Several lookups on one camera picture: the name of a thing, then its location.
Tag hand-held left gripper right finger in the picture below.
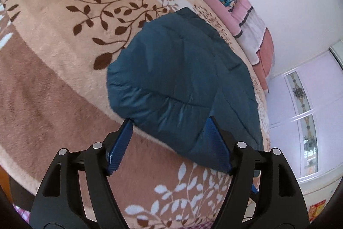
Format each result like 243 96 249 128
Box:
205 116 308 229

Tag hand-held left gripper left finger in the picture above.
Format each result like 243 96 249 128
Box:
30 119 134 229

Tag dark blue quilted jacket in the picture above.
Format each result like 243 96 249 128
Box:
107 7 264 173

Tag white wardrobe with floral panels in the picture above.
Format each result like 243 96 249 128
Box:
266 41 343 219

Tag beige leaf-patterned blanket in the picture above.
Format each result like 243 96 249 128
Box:
0 0 271 229

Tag salmon folded quilt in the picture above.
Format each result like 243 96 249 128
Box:
252 29 275 91

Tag red paper label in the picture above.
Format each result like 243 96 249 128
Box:
308 199 327 222

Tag pink plaid pants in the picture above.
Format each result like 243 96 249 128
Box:
13 205 31 224

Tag white folded quilt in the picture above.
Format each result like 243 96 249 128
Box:
237 10 270 64

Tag pink folded quilt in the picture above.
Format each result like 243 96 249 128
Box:
202 0 254 38

